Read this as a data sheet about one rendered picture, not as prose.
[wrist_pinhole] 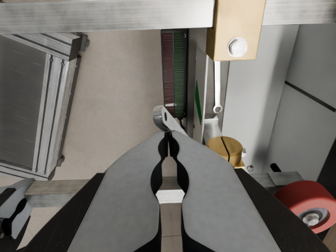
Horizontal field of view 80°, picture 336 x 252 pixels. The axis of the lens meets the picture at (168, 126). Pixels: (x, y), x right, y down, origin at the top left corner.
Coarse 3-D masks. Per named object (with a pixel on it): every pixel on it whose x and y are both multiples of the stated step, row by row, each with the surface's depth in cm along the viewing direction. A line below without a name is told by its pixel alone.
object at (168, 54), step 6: (162, 36) 35; (168, 36) 35; (162, 42) 35; (168, 42) 35; (162, 48) 36; (168, 48) 36; (168, 54) 36; (168, 60) 37; (168, 66) 37; (168, 72) 38; (168, 78) 38; (168, 84) 39; (168, 90) 40; (168, 96) 40; (168, 102) 41; (168, 108) 42
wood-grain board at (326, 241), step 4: (332, 228) 33; (328, 232) 34; (332, 232) 34; (328, 236) 34; (332, 236) 34; (324, 240) 35; (328, 240) 34; (332, 240) 34; (328, 244) 34; (332, 244) 34; (328, 248) 34; (332, 248) 34
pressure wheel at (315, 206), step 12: (276, 168) 36; (300, 180) 29; (276, 192) 29; (288, 192) 28; (300, 192) 27; (312, 192) 26; (324, 192) 27; (288, 204) 27; (300, 204) 26; (312, 204) 26; (324, 204) 26; (300, 216) 28; (312, 216) 27; (324, 216) 28; (312, 228) 29; (324, 228) 29
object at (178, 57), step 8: (176, 40) 35; (176, 48) 36; (176, 56) 36; (176, 64) 37; (176, 72) 38; (176, 80) 39; (176, 88) 39; (176, 96) 40; (176, 104) 41; (176, 112) 42
